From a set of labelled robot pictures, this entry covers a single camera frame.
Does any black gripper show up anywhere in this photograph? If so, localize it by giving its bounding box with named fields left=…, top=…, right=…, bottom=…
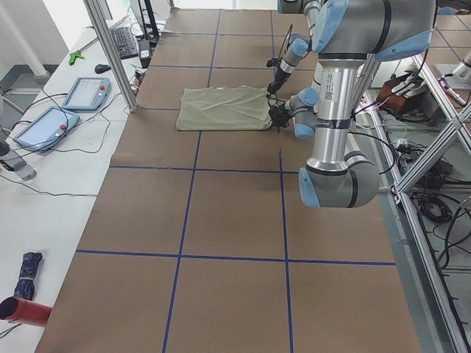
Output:
left=266, top=68, right=291, bottom=96
left=269, top=102, right=293, bottom=128

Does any olive green long-sleeve shirt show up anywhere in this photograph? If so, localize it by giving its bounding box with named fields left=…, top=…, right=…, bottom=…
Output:
left=176, top=86, right=272, bottom=131

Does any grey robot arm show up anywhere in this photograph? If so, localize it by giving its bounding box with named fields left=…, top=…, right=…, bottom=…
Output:
left=267, top=1, right=436, bottom=208
left=266, top=1, right=324, bottom=99

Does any black power adapter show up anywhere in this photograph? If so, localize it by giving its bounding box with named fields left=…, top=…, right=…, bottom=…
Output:
left=138, top=39, right=152, bottom=60

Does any black keyboard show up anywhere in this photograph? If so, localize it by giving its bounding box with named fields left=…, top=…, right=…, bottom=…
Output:
left=110, top=26, right=138, bottom=60

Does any black computer mouse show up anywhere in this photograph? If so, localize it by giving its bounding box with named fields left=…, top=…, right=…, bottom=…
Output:
left=94, top=64, right=111, bottom=74

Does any far blue teach pendant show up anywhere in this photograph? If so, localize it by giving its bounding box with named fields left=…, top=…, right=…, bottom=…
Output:
left=62, top=77, right=110, bottom=113

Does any blue teach pendant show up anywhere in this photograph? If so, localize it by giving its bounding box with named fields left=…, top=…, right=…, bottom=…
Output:
left=13, top=107, right=79, bottom=151
left=62, top=77, right=110, bottom=113

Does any green plastic tool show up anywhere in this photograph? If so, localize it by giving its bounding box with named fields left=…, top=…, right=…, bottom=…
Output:
left=68, top=50, right=85, bottom=65

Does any near blue teach pendant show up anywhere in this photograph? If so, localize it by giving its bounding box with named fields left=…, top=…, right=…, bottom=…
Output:
left=13, top=107, right=79, bottom=151

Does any clear water bottle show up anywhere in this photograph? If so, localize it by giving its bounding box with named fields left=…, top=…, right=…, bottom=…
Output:
left=0, top=141, right=37, bottom=181

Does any red cylinder tube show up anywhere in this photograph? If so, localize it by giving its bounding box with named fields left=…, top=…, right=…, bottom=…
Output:
left=1, top=296, right=52, bottom=327

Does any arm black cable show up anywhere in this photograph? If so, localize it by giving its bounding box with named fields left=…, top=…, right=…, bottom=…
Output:
left=265, top=24, right=295, bottom=69

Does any aluminium truss frame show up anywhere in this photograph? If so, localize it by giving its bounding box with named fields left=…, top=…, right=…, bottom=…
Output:
left=355, top=55, right=470, bottom=352

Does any aluminium frame post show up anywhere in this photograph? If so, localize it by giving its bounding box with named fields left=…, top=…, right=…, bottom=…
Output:
left=83, top=0, right=138, bottom=113

